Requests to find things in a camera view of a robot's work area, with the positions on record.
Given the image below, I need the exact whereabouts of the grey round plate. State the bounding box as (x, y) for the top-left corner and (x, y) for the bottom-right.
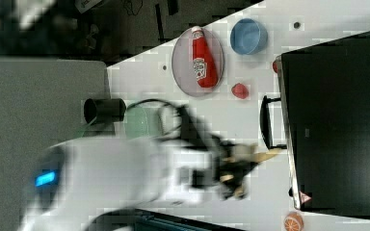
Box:
(172, 29), (225, 97)

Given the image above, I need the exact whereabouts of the dark red toy strawberry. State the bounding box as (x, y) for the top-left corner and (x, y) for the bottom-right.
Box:
(272, 61), (278, 73)

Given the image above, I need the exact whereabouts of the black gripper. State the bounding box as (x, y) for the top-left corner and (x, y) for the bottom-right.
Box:
(176, 105), (258, 199)

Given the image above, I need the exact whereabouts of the toy orange slice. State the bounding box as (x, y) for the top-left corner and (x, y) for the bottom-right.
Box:
(283, 212), (304, 231)

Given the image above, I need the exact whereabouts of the blue cup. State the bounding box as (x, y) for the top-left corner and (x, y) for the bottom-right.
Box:
(230, 18), (268, 55)

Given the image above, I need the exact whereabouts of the peeled toy banana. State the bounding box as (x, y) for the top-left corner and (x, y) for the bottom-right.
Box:
(219, 145), (281, 199)

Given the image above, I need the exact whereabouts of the light red toy strawberry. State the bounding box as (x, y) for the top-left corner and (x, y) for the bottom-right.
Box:
(231, 83), (249, 99)

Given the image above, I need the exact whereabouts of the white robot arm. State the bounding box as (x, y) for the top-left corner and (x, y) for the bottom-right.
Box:
(16, 106), (258, 231)

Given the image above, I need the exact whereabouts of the red ketchup bottle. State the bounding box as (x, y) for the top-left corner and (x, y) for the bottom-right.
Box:
(192, 26), (219, 89)

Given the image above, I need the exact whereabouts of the black toaster oven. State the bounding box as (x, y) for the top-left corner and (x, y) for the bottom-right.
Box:
(275, 31), (370, 219)

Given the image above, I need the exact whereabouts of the green mug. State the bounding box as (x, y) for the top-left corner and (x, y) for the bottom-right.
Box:
(124, 107), (162, 139)

